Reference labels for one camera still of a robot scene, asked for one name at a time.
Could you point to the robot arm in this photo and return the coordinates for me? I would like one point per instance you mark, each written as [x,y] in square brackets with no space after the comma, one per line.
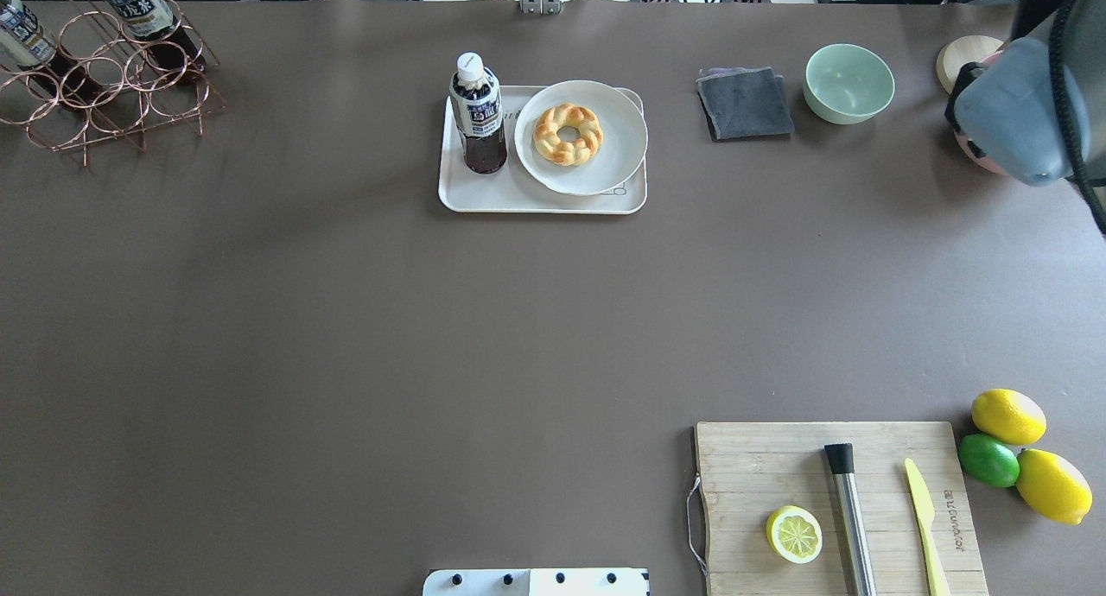
[1008,110]

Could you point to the green ceramic bowl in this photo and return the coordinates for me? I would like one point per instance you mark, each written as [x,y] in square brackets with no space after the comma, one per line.
[846,84]

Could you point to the pink ice bowl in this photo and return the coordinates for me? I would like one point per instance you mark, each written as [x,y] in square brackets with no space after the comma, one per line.
[967,75]

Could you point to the white serving tray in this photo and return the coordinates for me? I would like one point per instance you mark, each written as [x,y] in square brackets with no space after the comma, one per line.
[512,188]

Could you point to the green lime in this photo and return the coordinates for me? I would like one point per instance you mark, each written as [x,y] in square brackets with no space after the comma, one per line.
[987,459]

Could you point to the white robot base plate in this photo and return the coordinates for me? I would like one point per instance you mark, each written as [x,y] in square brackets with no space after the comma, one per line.
[539,581]

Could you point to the white round plate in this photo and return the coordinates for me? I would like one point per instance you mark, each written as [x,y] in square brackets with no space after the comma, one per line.
[623,150]

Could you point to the tea bottle white cap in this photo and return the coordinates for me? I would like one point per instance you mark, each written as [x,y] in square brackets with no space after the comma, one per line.
[475,95]

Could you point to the half lemon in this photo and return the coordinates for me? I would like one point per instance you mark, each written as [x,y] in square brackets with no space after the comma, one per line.
[794,534]

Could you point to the yellow lemon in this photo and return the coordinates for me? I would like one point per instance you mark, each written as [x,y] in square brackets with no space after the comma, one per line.
[1053,487]
[1009,416]

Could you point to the yellow plastic knife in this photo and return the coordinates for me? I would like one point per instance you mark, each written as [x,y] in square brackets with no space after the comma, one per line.
[925,514]

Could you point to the steel muddler black tip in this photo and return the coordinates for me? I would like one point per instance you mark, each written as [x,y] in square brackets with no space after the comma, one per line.
[840,459]

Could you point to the tea bottle in rack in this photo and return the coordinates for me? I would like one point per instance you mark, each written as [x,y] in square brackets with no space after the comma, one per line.
[170,46]
[35,49]

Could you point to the round wooden stand base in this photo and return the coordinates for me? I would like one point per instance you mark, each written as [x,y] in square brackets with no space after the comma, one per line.
[957,53]

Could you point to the yellow lemon lower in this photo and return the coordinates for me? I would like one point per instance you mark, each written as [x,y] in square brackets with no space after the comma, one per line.
[1053,487]

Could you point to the yellow lemon upper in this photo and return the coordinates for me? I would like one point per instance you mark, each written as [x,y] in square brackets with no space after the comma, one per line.
[1009,416]

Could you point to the bamboo cutting board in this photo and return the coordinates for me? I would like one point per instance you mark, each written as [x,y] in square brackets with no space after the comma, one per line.
[749,469]

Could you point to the braided ring pastry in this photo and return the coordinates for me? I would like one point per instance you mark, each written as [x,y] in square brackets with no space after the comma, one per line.
[568,135]

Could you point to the copper wire bottle rack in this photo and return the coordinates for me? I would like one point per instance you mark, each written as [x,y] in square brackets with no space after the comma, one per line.
[137,96]

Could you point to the grey folded cloth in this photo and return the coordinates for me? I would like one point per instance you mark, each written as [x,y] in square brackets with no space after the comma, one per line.
[742,103]

